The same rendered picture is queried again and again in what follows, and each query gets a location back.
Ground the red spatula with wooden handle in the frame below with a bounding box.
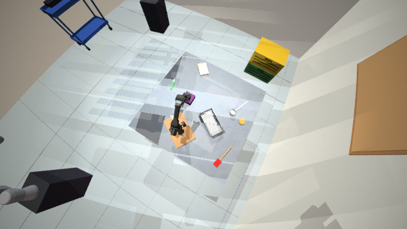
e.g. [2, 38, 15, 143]
[214, 146, 231, 167]

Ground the light wooden board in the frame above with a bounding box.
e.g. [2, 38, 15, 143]
[164, 112, 196, 148]

